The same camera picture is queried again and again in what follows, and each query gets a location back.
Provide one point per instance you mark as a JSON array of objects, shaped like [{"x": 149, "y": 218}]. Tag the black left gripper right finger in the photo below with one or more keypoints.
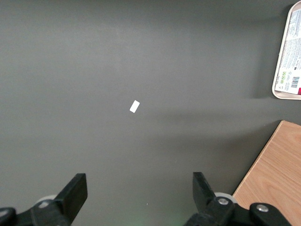
[{"x": 207, "y": 207}]

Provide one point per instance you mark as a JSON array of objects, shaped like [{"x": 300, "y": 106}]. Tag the wooden drawer cabinet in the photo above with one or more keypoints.
[{"x": 277, "y": 176}]

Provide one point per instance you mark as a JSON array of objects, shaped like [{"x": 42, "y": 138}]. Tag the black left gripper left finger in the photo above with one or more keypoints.
[{"x": 70, "y": 200}]

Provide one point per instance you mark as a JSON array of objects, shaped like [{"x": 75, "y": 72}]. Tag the small white sticker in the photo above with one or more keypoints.
[{"x": 134, "y": 106}]

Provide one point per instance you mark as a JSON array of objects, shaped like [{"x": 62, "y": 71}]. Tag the beige plastic tray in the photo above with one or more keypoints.
[{"x": 285, "y": 96}]

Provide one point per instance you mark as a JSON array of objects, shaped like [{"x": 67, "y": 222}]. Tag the red and white carton box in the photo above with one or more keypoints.
[{"x": 291, "y": 58}]

